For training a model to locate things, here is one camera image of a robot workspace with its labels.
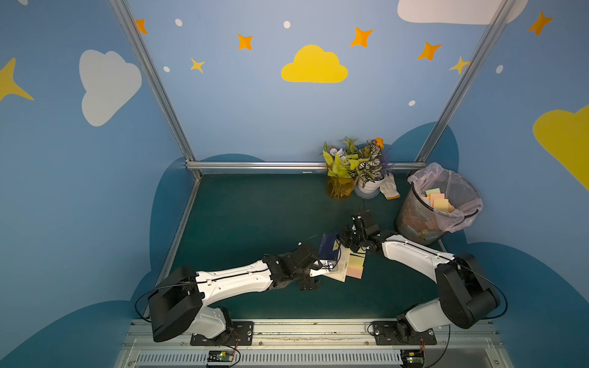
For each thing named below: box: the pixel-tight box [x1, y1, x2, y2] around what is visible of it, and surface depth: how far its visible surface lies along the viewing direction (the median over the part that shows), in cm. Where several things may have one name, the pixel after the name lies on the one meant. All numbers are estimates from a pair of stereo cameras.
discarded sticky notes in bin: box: [421, 187, 456, 213], surface depth 95 cm
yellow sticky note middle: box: [347, 253, 366, 269], surface depth 92 cm
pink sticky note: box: [345, 266, 365, 280], surface depth 88 cm
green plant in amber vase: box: [323, 137, 369, 201], surface depth 103 cm
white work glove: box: [379, 172, 402, 201], surface depth 117 cm
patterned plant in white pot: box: [354, 137, 392, 200], surface depth 97 cm
